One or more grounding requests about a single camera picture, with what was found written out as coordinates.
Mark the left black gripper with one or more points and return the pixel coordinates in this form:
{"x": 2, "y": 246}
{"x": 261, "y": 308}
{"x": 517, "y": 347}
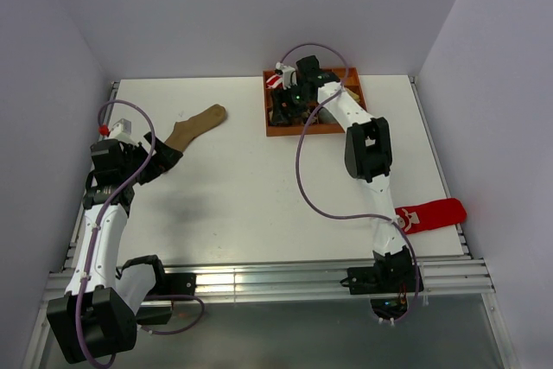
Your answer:
{"x": 161, "y": 162}

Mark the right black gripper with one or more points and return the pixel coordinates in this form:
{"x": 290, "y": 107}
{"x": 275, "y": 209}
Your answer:
{"x": 280, "y": 98}

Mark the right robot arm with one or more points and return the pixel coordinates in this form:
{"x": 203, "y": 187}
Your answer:
{"x": 367, "y": 154}

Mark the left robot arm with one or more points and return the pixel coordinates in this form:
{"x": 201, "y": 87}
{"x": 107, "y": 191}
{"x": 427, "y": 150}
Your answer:
{"x": 97, "y": 315}

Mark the red white striped rolled sock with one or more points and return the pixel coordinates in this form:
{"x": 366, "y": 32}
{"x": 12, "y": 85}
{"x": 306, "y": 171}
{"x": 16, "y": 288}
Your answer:
{"x": 274, "y": 81}

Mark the brown sock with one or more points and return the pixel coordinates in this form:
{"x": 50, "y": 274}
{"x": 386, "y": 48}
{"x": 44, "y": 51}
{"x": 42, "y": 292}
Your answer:
{"x": 184, "y": 132}

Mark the orange compartment tray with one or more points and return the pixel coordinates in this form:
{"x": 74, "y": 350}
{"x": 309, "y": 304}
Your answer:
{"x": 319, "y": 126}

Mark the yellow rolled sock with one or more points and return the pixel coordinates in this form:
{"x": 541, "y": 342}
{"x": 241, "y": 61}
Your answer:
{"x": 353, "y": 95}

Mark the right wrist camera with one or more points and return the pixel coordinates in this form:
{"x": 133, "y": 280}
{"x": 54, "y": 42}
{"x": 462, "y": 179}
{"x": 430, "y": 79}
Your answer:
{"x": 287, "y": 74}

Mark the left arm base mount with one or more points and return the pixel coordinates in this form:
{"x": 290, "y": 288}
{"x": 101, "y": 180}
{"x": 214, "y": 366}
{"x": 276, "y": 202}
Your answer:
{"x": 172, "y": 284}

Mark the aluminium frame rail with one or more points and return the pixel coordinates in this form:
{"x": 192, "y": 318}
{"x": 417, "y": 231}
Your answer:
{"x": 314, "y": 281}

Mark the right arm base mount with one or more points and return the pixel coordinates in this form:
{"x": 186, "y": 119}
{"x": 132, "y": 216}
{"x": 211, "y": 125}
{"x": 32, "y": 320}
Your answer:
{"x": 390, "y": 285}

